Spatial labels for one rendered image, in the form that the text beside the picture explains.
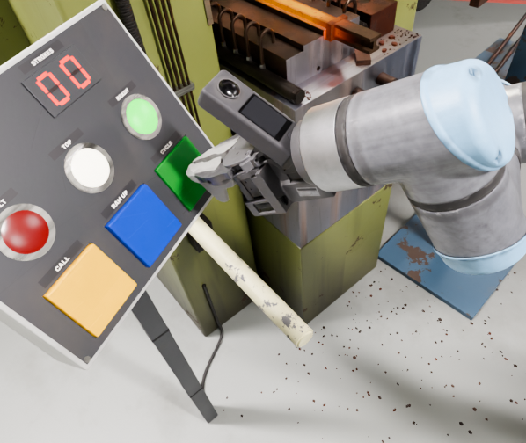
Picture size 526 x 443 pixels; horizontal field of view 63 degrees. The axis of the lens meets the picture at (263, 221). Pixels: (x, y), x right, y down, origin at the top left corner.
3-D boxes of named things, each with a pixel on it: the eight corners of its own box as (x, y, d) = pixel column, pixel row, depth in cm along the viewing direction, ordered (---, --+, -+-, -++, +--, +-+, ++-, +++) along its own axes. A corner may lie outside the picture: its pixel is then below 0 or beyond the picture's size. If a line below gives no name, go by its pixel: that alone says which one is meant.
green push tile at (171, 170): (218, 175, 63) (186, 135, 59) (191, 211, 59) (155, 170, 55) (210, 177, 64) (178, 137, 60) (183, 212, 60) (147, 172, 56)
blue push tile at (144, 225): (183, 224, 57) (145, 182, 53) (150, 267, 53) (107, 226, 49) (174, 225, 58) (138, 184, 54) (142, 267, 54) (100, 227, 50)
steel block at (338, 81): (394, 178, 128) (422, 34, 95) (300, 249, 115) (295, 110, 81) (273, 103, 159) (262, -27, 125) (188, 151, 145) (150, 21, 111)
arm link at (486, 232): (533, 197, 48) (504, 109, 41) (539, 283, 41) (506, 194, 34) (446, 211, 53) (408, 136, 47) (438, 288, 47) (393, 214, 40)
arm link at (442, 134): (513, 198, 34) (475, 97, 29) (369, 213, 42) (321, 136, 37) (522, 122, 39) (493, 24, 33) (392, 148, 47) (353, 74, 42)
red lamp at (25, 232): (62, 241, 45) (42, 214, 42) (19, 266, 43) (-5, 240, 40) (51, 224, 47) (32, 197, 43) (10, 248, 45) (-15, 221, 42)
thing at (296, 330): (316, 337, 86) (316, 324, 82) (295, 354, 84) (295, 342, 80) (195, 216, 109) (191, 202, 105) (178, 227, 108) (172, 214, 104)
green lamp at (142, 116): (168, 127, 56) (158, 99, 53) (136, 144, 54) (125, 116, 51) (156, 117, 58) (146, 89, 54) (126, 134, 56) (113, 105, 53)
